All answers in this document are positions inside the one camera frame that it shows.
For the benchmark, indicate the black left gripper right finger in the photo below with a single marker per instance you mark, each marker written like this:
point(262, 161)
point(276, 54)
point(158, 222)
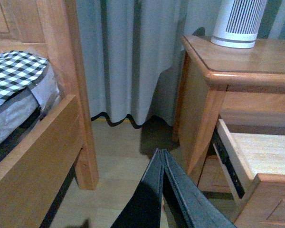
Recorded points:
point(188, 206)

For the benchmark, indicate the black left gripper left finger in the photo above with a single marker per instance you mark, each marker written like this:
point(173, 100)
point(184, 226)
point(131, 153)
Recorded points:
point(144, 208)

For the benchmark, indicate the wooden drawer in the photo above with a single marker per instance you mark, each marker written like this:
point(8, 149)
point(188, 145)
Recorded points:
point(253, 160)

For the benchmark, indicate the wooden nightstand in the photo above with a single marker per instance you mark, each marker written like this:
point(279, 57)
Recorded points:
point(240, 85)

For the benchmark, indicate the grey curtain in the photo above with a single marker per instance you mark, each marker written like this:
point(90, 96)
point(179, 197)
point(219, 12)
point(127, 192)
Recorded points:
point(133, 54)

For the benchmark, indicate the white cylindrical air purifier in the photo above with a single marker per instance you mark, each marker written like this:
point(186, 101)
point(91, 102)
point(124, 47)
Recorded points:
point(238, 23)

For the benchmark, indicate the black white checkered cloth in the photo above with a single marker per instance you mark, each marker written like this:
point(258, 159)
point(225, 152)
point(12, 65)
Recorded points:
point(18, 69)

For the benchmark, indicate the wooden bed frame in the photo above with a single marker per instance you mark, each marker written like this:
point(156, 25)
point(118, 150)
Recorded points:
point(33, 172)

